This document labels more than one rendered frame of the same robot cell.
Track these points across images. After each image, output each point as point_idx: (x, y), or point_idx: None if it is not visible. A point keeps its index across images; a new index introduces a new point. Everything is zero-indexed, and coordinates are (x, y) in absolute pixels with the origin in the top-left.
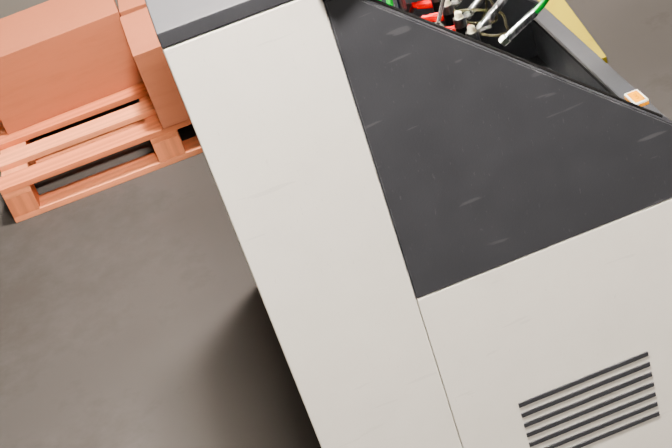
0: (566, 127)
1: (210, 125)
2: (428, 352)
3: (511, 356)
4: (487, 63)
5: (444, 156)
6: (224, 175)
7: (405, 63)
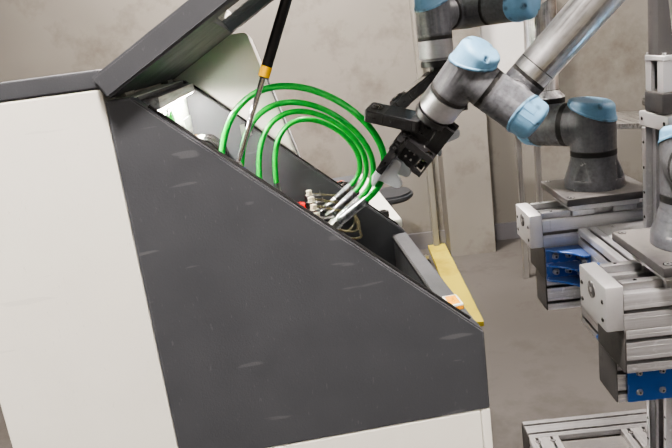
0: (363, 305)
1: None
2: None
3: None
4: (281, 213)
5: (225, 307)
6: None
7: (190, 192)
